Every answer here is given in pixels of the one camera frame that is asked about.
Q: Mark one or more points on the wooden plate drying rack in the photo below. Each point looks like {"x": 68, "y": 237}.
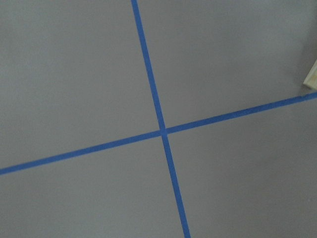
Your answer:
{"x": 311, "y": 79}

